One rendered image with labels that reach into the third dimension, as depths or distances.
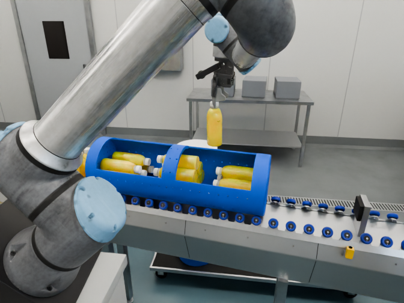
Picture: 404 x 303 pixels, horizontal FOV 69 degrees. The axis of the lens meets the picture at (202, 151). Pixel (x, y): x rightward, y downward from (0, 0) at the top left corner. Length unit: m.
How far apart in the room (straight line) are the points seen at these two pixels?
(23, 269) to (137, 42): 0.57
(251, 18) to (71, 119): 0.39
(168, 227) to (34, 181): 0.89
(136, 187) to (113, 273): 0.57
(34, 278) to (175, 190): 0.72
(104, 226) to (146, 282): 1.78
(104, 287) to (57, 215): 0.30
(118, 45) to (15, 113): 5.70
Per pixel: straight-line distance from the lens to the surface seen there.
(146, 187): 1.42
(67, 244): 0.75
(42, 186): 0.73
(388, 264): 1.50
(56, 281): 0.86
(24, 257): 0.84
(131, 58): 0.59
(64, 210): 0.73
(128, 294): 2.28
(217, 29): 1.13
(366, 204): 1.43
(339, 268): 1.49
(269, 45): 0.61
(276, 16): 0.58
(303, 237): 1.41
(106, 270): 0.99
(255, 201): 1.29
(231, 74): 1.29
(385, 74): 5.11
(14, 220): 0.96
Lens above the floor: 1.77
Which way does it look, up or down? 23 degrees down
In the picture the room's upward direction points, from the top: straight up
